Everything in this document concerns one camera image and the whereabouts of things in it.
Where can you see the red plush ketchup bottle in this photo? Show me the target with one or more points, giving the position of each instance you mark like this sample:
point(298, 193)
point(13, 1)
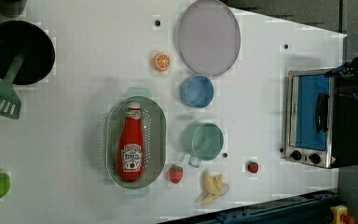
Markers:
point(130, 157)

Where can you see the green oval strainer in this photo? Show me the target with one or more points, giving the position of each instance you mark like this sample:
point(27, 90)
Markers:
point(154, 133)

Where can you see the blue bowl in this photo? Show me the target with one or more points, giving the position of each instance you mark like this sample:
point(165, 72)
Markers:
point(197, 91)

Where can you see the orange slice toy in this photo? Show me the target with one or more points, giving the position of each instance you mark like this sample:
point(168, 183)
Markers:
point(161, 62)

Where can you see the large strawberry toy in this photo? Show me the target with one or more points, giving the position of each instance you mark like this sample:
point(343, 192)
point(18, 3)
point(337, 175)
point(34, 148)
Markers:
point(176, 174)

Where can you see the peeled banana toy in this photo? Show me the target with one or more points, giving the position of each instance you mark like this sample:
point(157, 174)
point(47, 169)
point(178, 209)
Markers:
point(214, 186)

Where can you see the lavender round plate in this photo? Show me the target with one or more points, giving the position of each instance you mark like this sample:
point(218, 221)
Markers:
point(209, 38)

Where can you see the small strawberry toy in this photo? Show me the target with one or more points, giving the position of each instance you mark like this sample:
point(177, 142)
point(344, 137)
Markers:
point(252, 167)

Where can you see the silver toaster oven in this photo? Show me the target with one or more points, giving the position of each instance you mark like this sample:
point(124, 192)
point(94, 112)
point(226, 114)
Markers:
point(321, 127)

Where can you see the green slotted spatula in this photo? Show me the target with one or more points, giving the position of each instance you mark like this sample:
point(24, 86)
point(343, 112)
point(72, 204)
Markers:
point(10, 103)

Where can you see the black round pot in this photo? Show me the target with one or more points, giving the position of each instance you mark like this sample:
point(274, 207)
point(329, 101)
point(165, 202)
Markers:
point(40, 58)

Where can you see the yellow red emergency button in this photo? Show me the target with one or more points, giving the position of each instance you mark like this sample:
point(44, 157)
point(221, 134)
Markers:
point(341, 215)

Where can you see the dark cylinder container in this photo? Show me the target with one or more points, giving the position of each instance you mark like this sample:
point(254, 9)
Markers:
point(12, 8)

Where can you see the green cup with handle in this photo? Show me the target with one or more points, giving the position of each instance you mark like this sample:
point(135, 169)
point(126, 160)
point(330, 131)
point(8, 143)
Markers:
point(202, 141)

